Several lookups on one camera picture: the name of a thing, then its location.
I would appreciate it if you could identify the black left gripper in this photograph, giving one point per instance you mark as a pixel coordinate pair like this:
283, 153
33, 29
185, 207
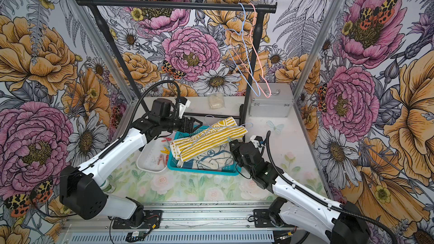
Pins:
185, 121

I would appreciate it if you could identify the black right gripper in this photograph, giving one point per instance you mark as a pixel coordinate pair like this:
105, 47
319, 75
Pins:
235, 149

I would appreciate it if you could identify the blue and beige towel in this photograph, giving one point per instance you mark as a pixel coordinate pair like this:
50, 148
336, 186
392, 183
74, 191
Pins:
215, 159

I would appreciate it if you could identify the yellow striped towel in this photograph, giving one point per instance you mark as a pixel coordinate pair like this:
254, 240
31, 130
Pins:
220, 133

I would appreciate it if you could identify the teal plastic basket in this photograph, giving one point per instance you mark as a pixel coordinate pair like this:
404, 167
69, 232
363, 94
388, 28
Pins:
229, 171

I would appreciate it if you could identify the black clothes rack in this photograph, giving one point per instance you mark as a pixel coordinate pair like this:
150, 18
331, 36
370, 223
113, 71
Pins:
260, 9

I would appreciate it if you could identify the light blue wire hanger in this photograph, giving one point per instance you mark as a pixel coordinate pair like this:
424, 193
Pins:
209, 120

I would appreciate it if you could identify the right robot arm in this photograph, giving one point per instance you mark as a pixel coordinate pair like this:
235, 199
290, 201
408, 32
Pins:
296, 205

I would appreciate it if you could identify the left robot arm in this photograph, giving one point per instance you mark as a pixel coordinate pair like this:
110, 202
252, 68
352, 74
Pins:
82, 188

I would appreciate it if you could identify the floral table mat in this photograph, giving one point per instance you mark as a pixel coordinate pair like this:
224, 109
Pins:
178, 186

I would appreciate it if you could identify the clear plastic bag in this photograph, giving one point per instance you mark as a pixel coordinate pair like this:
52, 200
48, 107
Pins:
216, 101

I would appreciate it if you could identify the white plastic tray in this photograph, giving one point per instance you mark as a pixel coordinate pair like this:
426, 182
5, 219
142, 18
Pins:
147, 160

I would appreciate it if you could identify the silver aluminium case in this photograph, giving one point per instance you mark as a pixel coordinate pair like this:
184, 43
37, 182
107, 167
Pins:
275, 100

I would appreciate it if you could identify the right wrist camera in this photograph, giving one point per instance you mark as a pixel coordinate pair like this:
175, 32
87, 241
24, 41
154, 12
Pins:
258, 141

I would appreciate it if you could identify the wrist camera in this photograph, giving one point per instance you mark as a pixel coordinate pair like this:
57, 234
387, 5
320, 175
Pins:
182, 104
258, 141

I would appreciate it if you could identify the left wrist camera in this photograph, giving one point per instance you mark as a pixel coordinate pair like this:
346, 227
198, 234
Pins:
182, 104

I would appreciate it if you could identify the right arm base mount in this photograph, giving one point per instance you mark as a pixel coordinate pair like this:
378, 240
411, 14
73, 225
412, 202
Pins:
263, 218

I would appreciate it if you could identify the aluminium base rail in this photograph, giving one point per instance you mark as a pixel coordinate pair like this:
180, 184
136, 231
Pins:
202, 223

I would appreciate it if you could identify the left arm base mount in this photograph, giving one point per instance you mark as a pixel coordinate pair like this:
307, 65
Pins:
149, 219

